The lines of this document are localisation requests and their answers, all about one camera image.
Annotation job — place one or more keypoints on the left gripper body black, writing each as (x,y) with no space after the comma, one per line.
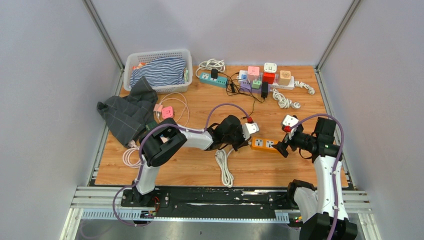
(237,139)

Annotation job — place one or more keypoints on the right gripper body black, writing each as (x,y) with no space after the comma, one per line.
(300,140)

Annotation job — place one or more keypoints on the orange power strip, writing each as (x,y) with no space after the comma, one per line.
(263,144)

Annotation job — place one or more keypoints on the purple power strip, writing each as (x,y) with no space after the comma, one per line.
(247,87)

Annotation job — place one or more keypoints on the green small adapter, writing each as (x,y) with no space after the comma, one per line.
(256,84)

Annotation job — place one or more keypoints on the black power adapter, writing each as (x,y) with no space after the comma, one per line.
(264,89)

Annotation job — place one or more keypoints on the pink cube adapter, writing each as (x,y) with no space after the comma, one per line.
(167,112)

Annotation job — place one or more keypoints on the light pink usb charger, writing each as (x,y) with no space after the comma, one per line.
(158,109)

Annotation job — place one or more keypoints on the dark green cube socket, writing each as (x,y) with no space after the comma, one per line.
(151,125)

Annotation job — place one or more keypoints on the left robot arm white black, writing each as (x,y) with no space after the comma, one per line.
(161,143)

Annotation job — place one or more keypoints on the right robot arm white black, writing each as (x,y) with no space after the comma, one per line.
(322,208)

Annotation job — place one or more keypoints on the tan cube socket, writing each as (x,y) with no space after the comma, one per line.
(285,77)

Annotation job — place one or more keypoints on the red cube socket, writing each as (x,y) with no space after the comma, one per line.
(268,77)

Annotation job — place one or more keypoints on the pink cube socket back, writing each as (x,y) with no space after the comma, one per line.
(253,73)

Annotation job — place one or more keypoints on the white cube socket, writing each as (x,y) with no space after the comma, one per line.
(270,67)

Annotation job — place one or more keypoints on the teal power strip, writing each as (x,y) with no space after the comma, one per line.
(220,81)

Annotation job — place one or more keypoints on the white long power strip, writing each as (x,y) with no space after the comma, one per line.
(275,85)

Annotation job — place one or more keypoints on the black charger on teal strip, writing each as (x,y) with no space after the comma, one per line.
(214,73)

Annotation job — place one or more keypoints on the blue white striped cloth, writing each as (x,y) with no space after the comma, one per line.
(161,71)

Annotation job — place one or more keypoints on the dark grey checked cloth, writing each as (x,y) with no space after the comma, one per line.
(127,117)

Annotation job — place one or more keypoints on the white plastic basket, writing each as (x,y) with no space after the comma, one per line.
(136,60)

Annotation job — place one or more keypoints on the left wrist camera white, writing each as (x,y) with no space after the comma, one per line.
(249,128)

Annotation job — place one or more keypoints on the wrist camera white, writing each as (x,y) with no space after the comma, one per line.
(288,124)
(249,128)

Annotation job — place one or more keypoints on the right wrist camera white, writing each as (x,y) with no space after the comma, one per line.
(288,124)

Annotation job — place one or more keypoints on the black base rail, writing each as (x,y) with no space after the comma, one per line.
(211,202)

